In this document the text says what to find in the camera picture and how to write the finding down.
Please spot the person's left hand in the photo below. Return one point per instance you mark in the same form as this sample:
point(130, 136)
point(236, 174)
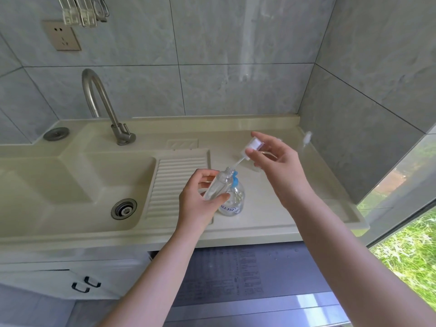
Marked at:
point(192, 204)

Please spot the person's right hand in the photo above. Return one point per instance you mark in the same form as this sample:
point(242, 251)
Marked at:
point(286, 173)

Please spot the white spray cap with tube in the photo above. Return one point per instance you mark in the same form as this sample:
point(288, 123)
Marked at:
point(307, 137)
point(253, 146)

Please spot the clear hand sanitizer pump bottle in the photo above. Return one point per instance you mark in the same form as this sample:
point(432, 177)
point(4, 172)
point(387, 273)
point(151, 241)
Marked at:
point(236, 200)

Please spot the person's right forearm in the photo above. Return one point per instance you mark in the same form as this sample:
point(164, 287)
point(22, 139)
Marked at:
point(340, 269)

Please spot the person's left forearm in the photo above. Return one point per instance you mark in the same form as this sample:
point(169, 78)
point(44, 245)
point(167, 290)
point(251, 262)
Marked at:
point(153, 286)

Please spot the steel sink drain strainer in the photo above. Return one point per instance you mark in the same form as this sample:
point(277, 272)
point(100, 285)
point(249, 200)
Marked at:
point(124, 209)

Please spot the grey washing machine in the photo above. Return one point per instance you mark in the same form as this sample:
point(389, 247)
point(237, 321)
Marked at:
point(255, 279)

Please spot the curved steel faucet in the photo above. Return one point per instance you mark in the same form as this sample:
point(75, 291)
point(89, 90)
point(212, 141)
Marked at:
point(109, 108)

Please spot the cream sink with washboard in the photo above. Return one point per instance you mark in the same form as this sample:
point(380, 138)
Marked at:
point(51, 187)

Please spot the glass window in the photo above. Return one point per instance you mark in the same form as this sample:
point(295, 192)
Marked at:
point(408, 252)

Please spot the round steel hole cover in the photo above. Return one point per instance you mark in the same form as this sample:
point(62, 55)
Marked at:
point(56, 134)

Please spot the white cabinet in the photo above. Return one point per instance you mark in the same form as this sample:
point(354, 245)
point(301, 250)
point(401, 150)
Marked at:
point(34, 275)

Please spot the beige wall socket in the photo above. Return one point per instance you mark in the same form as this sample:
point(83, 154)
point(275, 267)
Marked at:
point(63, 35)

